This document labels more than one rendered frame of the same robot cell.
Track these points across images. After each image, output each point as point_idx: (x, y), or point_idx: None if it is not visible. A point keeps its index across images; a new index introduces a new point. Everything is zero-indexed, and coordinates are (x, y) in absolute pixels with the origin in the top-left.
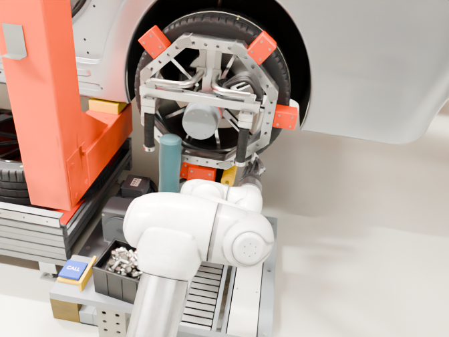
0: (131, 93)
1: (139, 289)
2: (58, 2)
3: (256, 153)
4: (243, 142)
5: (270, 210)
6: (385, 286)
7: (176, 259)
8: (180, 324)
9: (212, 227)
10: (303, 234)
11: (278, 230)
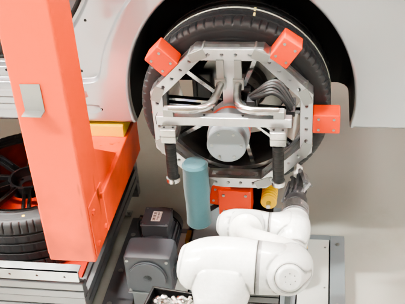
0: (137, 109)
1: None
2: (69, 52)
3: (299, 163)
4: (279, 161)
5: (335, 227)
6: None
7: (228, 294)
8: None
9: (255, 263)
10: (381, 253)
11: (347, 252)
